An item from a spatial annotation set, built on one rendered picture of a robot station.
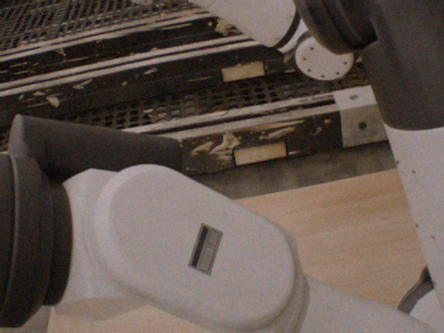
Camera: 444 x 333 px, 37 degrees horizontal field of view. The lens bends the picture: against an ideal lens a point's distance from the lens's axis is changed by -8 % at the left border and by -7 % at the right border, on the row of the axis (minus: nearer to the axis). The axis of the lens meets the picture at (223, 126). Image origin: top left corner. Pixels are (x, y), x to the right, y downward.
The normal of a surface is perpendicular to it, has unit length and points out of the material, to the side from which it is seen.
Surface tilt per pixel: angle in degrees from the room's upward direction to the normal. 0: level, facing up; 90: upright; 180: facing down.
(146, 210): 95
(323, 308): 95
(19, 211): 93
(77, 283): 44
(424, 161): 54
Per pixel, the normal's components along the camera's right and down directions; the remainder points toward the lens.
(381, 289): -0.16, -0.85
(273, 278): 0.48, -0.37
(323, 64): -0.08, 0.74
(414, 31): -0.40, 0.15
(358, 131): 0.07, 0.50
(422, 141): -0.66, 0.46
